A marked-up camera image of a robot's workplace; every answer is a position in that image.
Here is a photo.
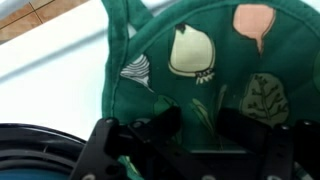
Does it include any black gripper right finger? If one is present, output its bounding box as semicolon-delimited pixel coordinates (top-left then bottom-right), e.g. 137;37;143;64
216;108;320;180

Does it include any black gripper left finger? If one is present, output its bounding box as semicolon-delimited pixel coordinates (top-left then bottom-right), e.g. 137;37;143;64
68;106;208;180

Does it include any green patterned pot holder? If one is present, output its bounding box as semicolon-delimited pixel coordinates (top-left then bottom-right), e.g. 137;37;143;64
101;0;320;180

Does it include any black coil stove burner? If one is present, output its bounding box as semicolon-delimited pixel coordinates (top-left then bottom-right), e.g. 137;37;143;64
0;122;88;175

